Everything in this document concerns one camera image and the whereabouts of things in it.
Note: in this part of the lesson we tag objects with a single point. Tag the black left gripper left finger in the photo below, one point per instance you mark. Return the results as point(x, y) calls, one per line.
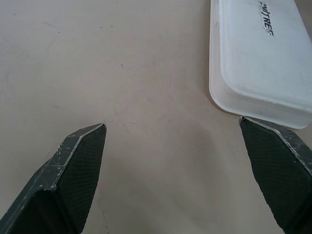
point(61, 180)

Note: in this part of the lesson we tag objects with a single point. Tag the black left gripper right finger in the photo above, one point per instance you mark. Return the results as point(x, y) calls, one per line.
point(280, 170)

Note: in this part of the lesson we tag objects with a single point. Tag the white plastic container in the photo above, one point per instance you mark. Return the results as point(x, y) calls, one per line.
point(256, 63)

